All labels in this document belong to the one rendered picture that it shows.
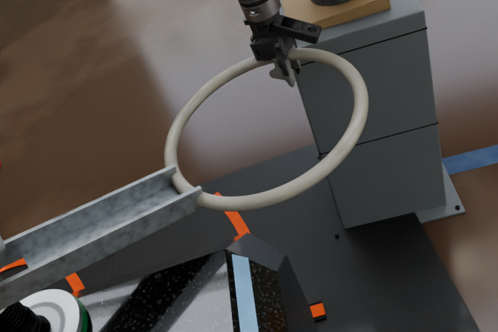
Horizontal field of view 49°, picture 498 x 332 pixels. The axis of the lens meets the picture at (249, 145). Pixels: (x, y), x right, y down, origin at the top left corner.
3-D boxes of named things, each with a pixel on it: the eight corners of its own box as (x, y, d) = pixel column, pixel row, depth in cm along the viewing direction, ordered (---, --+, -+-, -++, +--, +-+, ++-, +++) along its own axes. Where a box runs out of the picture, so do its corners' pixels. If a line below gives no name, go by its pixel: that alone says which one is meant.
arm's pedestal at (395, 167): (314, 157, 245) (259, -11, 192) (425, 128, 237) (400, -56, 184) (333, 244, 207) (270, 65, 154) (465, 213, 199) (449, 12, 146)
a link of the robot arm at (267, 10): (280, -18, 127) (267, 7, 121) (287, 0, 130) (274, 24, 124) (247, -13, 131) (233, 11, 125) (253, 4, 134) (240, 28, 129)
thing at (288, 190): (249, 257, 101) (243, 248, 99) (134, 153, 136) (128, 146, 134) (418, 91, 113) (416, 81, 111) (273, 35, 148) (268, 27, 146)
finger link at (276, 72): (276, 87, 143) (267, 55, 138) (297, 86, 140) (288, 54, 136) (272, 93, 141) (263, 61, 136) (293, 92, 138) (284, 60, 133)
